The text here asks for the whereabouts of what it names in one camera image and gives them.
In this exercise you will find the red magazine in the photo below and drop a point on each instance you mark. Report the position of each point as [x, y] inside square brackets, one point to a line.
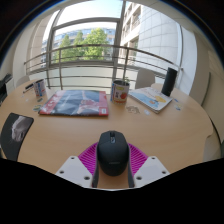
[76, 103]

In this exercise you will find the white chair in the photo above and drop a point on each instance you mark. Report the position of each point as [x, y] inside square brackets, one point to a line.
[145, 79]
[22, 80]

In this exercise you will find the printed tin can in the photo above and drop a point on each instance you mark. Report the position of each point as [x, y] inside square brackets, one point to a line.
[39, 88]
[120, 92]

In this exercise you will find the light illustrated book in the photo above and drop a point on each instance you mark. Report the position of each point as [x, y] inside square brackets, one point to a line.
[151, 98]

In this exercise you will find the black computer mouse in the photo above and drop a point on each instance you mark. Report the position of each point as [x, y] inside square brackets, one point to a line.
[112, 153]

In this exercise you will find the small paper sticker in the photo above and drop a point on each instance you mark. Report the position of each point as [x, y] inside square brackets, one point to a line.
[36, 107]
[132, 109]
[40, 99]

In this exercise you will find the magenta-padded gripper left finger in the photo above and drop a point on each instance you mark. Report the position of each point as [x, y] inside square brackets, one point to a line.
[75, 169]

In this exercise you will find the metal balcony railing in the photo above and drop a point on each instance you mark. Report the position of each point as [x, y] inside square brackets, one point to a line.
[100, 47]

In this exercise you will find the black printed mouse pad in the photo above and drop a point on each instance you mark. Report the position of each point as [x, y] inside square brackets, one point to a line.
[13, 140]

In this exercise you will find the black cylinder speaker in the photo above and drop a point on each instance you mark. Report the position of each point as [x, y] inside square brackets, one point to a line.
[169, 81]

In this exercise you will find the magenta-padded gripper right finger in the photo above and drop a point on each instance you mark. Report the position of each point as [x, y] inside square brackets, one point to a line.
[150, 170]

